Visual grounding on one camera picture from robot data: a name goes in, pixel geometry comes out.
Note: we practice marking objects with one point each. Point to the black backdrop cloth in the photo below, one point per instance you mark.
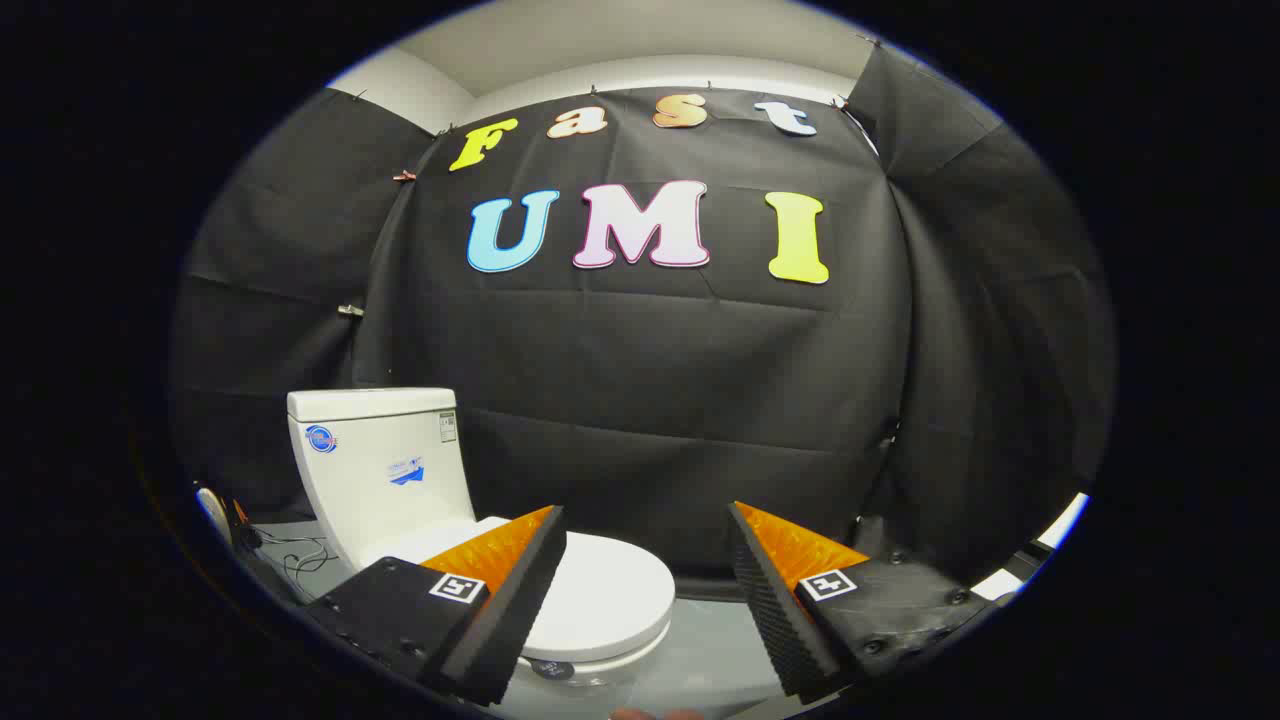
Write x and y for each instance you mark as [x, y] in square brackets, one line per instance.
[640, 400]

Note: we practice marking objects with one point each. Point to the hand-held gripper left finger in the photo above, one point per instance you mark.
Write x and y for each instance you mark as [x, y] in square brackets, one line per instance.
[510, 610]

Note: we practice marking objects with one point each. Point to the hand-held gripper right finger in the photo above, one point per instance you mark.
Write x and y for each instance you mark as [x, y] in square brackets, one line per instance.
[775, 610]

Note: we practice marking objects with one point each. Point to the white ceramic toilet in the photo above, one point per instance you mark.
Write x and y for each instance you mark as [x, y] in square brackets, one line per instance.
[380, 450]

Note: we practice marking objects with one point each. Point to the white toilet lid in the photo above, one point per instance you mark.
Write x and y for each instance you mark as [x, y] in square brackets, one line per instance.
[610, 590]

